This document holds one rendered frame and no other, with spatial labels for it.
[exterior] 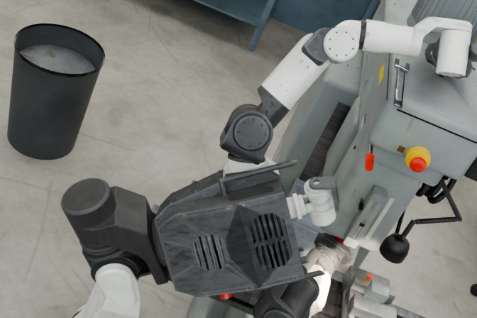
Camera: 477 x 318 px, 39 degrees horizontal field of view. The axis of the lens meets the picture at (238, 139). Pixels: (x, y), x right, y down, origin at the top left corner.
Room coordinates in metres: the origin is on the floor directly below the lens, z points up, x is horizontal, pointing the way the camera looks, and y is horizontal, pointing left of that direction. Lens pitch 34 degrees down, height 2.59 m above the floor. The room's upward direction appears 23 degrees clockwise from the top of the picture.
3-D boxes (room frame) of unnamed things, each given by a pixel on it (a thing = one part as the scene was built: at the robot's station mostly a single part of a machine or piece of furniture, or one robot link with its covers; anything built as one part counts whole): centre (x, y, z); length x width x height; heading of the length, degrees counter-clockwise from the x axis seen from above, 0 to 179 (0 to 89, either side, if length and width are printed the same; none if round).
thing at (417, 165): (1.42, -0.42, 1.76); 0.04 x 0.03 x 0.04; 91
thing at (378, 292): (1.68, -0.62, 1.10); 0.06 x 0.05 x 0.06; 94
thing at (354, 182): (1.68, -0.42, 1.47); 0.21 x 0.19 x 0.32; 91
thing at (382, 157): (1.72, -0.42, 1.68); 0.34 x 0.24 x 0.10; 1
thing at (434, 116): (1.69, -0.42, 1.81); 0.47 x 0.26 x 0.16; 1
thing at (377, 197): (1.57, -0.42, 1.45); 0.04 x 0.04 x 0.21; 1
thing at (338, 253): (1.59, -0.39, 1.23); 0.13 x 0.12 x 0.10; 72
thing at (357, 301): (1.62, -0.62, 1.07); 0.15 x 0.06 x 0.04; 94
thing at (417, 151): (1.45, -0.42, 1.76); 0.06 x 0.02 x 0.06; 91
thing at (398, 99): (1.52, -0.31, 1.89); 0.24 x 0.04 x 0.01; 179
